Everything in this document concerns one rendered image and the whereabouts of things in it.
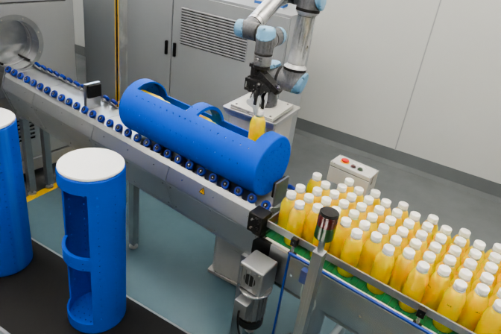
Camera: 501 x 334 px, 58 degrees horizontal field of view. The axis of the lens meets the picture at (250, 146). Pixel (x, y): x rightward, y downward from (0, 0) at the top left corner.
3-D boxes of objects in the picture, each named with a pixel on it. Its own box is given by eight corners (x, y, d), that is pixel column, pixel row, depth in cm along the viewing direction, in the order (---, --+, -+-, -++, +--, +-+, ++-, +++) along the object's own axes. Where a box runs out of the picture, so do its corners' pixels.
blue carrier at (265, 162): (159, 119, 257) (159, 72, 243) (286, 180, 214) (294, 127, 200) (119, 136, 237) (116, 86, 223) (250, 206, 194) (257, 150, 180)
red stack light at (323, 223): (322, 215, 147) (325, 206, 146) (340, 224, 144) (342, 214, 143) (312, 224, 143) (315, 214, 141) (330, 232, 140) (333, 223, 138)
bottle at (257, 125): (244, 150, 198) (249, 114, 190) (248, 145, 204) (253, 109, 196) (259, 154, 197) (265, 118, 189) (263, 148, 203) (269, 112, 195)
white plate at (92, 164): (83, 142, 207) (83, 144, 207) (41, 168, 183) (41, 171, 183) (136, 156, 201) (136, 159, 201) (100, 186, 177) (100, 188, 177)
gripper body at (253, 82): (253, 86, 195) (257, 60, 189) (270, 92, 190) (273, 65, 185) (243, 90, 189) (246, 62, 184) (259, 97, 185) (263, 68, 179)
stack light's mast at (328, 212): (316, 242, 152) (325, 203, 145) (332, 250, 149) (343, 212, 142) (306, 250, 148) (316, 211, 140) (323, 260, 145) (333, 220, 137)
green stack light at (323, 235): (319, 227, 150) (322, 215, 147) (336, 236, 147) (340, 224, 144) (310, 236, 145) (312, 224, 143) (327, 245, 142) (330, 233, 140)
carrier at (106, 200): (90, 284, 247) (55, 322, 223) (83, 143, 208) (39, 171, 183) (136, 300, 241) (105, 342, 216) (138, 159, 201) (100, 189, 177)
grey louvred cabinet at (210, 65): (122, 99, 518) (121, -34, 453) (288, 162, 433) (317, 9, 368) (85, 112, 475) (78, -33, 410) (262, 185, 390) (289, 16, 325)
